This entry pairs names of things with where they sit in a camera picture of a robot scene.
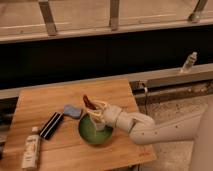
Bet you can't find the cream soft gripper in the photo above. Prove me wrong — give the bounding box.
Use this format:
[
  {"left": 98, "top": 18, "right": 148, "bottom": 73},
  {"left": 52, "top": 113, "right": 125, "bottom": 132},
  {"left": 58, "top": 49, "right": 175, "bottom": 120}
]
[{"left": 87, "top": 101, "right": 122, "bottom": 127}]

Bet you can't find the metal railing post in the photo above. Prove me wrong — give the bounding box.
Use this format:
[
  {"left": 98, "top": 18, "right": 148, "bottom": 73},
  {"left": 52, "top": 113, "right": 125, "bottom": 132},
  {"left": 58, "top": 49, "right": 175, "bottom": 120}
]
[
  {"left": 109, "top": 0, "right": 119, "bottom": 31},
  {"left": 38, "top": 0, "right": 57, "bottom": 36},
  {"left": 188, "top": 0, "right": 208, "bottom": 23}
]

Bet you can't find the black striped box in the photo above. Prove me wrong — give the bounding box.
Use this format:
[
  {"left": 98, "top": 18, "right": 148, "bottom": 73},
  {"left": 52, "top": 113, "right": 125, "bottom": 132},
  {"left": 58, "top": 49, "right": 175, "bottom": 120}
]
[{"left": 39, "top": 112, "right": 64, "bottom": 140}]

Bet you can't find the white ceramic cup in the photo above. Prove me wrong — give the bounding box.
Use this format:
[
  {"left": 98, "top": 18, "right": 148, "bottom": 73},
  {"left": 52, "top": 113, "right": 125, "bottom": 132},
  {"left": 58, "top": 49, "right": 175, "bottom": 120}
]
[{"left": 95, "top": 122, "right": 105, "bottom": 131}]

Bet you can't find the red chili pepper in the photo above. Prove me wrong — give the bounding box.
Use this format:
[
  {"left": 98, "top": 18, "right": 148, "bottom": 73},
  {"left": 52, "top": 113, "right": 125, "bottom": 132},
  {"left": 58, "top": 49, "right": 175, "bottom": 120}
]
[{"left": 83, "top": 95, "right": 96, "bottom": 110}]

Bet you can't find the middle metal railing post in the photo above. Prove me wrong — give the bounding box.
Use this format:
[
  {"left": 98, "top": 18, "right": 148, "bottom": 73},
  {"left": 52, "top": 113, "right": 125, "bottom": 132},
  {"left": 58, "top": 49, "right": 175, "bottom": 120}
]
[{"left": 109, "top": 0, "right": 119, "bottom": 31}]

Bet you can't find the blue sponge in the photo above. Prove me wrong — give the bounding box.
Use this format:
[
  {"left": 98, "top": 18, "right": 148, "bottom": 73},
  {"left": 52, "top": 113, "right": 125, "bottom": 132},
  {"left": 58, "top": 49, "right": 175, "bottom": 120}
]
[{"left": 63, "top": 105, "right": 82, "bottom": 119}]

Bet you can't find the white plastic bottle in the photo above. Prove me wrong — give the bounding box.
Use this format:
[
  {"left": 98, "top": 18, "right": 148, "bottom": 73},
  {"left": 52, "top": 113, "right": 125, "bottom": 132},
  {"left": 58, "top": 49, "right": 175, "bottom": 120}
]
[{"left": 22, "top": 127, "right": 40, "bottom": 171}]

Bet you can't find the left metal railing post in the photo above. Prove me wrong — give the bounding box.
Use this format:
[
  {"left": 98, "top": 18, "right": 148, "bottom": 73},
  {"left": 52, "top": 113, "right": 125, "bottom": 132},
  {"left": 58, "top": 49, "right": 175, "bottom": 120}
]
[{"left": 38, "top": 0, "right": 57, "bottom": 36}]

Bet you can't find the right metal railing post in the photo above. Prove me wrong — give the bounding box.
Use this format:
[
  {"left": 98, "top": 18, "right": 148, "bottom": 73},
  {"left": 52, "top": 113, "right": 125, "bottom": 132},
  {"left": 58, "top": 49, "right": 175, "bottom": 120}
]
[{"left": 188, "top": 0, "right": 208, "bottom": 23}]

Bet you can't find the clear bottle on ledge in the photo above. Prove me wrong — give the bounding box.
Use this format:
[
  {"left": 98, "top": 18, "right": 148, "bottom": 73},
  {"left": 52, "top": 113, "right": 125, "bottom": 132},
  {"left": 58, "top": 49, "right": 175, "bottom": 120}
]
[{"left": 180, "top": 52, "right": 197, "bottom": 73}]

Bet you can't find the green plate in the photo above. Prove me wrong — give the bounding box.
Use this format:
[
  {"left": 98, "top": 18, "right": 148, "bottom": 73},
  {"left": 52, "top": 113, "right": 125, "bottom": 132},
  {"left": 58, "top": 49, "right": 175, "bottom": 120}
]
[{"left": 78, "top": 114, "right": 113, "bottom": 145}]

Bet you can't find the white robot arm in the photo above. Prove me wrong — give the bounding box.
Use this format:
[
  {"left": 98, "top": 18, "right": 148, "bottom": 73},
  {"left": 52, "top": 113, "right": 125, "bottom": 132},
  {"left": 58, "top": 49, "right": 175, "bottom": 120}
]
[{"left": 85, "top": 100, "right": 213, "bottom": 171}]

